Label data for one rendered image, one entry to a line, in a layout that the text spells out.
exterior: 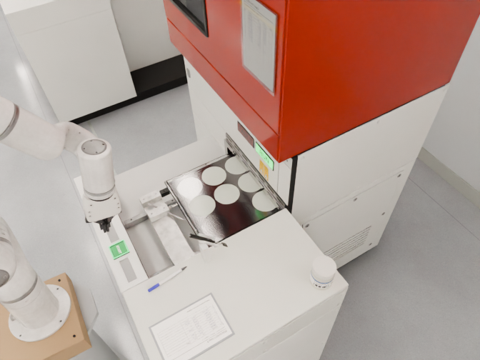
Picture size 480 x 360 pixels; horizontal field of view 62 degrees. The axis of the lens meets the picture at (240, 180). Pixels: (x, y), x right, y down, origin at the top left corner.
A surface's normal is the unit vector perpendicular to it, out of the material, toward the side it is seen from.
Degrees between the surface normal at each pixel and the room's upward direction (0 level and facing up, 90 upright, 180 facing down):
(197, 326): 0
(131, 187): 0
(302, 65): 90
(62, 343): 4
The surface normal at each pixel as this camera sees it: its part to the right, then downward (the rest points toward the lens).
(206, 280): -0.04, -0.64
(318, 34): 0.51, 0.66
